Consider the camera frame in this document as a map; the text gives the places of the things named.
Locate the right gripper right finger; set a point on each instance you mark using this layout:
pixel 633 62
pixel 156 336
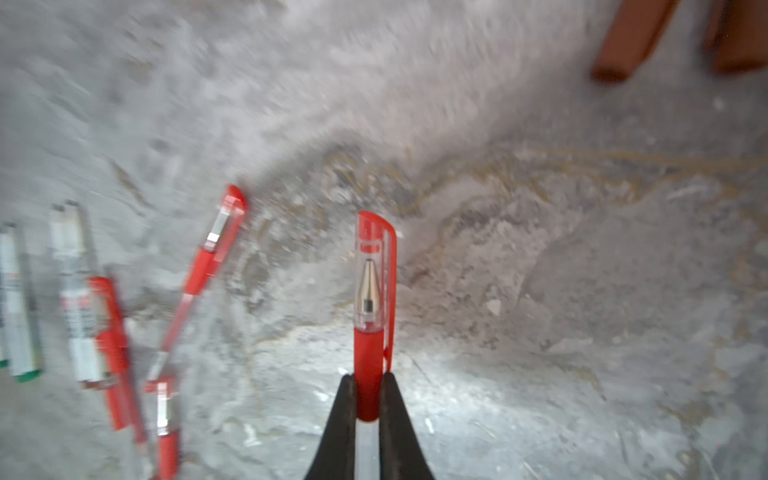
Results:
pixel 401 457

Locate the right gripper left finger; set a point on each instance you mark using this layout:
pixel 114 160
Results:
pixel 335 456

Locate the green marker pen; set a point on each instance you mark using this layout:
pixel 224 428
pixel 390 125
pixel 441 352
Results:
pixel 21 329
pixel 4 355

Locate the brown marker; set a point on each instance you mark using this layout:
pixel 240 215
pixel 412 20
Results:
pixel 70 251

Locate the brown pen cap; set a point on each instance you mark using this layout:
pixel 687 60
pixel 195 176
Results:
pixel 632 38
pixel 736 36

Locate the red gel pen long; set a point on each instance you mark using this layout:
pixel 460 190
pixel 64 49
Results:
pixel 168 430

